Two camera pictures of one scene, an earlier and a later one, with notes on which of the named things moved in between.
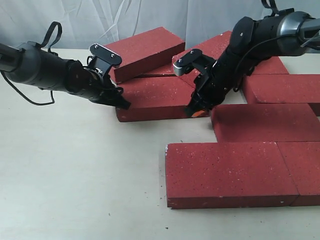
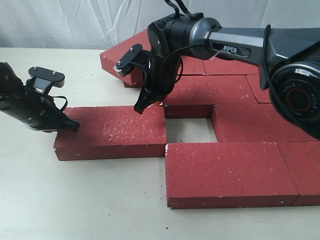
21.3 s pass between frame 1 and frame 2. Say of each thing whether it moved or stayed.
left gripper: moved
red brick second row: stayed
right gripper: moved
